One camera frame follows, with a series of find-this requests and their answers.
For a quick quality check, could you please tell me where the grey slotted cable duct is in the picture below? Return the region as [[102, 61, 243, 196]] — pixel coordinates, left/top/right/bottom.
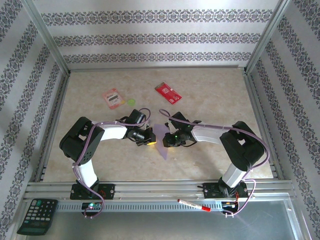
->
[[55, 201, 223, 213]]

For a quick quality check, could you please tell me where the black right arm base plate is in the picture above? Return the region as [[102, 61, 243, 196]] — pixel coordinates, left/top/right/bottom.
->
[[202, 182, 249, 200]]

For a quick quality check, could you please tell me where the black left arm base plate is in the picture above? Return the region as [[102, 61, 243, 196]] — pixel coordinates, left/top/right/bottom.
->
[[69, 183, 116, 201]]

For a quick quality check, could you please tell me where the white marker with red cap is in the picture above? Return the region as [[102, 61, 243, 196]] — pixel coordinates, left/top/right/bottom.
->
[[177, 198, 211, 213]]

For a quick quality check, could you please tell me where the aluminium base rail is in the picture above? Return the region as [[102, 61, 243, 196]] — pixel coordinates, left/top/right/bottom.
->
[[23, 180, 296, 201]]

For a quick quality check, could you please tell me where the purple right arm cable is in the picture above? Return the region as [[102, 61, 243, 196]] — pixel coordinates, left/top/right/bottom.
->
[[159, 108, 272, 218]]

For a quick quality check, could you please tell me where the red card package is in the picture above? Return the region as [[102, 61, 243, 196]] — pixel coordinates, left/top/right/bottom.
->
[[154, 81, 183, 106]]

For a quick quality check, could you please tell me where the controller board with wires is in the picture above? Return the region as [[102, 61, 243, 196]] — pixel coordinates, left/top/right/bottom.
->
[[221, 199, 240, 210]]

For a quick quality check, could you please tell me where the aluminium frame post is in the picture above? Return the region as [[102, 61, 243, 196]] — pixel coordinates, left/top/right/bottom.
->
[[21, 0, 71, 76], [243, 0, 292, 76]]

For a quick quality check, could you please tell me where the lavender paper sheet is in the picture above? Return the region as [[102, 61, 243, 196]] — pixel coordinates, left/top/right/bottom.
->
[[152, 123, 170, 161]]

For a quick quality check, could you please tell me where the black calculator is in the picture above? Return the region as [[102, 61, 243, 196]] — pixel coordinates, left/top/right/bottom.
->
[[16, 198, 59, 236]]

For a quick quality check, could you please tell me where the aluminium table edge rail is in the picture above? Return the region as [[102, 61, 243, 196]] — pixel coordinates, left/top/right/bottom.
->
[[67, 65, 247, 73], [243, 72, 286, 181], [33, 72, 71, 183]]

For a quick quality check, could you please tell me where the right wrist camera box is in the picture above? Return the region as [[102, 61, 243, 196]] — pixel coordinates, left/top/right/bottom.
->
[[163, 121, 176, 133]]

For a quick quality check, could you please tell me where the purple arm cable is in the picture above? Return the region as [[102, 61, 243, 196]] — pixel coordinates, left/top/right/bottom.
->
[[159, 108, 272, 218], [72, 107, 151, 220]]

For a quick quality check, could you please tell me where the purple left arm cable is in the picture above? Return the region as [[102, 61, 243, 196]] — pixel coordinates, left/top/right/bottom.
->
[[72, 107, 151, 220]]

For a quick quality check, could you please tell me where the pink blister package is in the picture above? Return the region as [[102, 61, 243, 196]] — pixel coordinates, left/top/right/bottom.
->
[[101, 87, 126, 110]]

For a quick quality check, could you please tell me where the grey metal shelf plate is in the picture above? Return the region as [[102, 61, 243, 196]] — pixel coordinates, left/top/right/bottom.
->
[[24, 199, 305, 240]]

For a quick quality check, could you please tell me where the controller board with green light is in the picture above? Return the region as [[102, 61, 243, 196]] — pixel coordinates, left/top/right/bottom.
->
[[81, 201, 103, 211]]

